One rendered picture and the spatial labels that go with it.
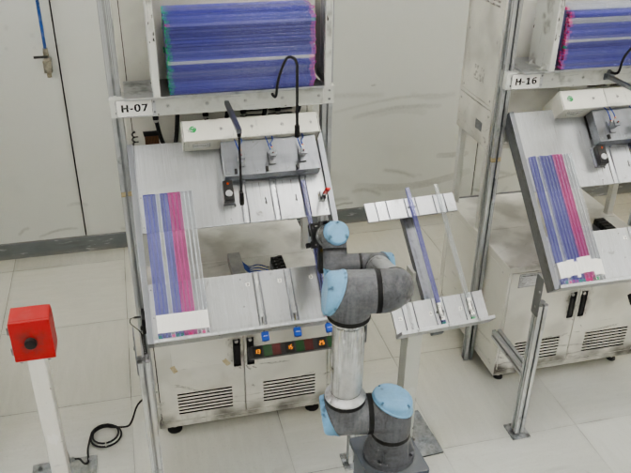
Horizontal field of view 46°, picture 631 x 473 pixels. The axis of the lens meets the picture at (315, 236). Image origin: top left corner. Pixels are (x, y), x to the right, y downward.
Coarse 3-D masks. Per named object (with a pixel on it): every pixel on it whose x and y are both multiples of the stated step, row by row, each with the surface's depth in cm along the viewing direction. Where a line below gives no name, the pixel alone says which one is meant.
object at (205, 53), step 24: (288, 0) 255; (168, 24) 238; (192, 24) 239; (216, 24) 241; (240, 24) 243; (264, 24) 245; (288, 24) 247; (312, 24) 249; (168, 48) 241; (192, 48) 243; (216, 48) 245; (240, 48) 247; (264, 48) 249; (288, 48) 251; (312, 48) 253; (168, 72) 245; (192, 72) 247; (216, 72) 249; (240, 72) 251; (264, 72) 253; (288, 72) 255; (312, 72) 257
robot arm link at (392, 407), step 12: (384, 384) 214; (372, 396) 211; (384, 396) 210; (396, 396) 210; (408, 396) 211; (372, 408) 208; (384, 408) 207; (396, 408) 206; (408, 408) 208; (372, 420) 208; (384, 420) 208; (396, 420) 208; (408, 420) 211; (372, 432) 210; (384, 432) 210; (396, 432) 210; (408, 432) 214
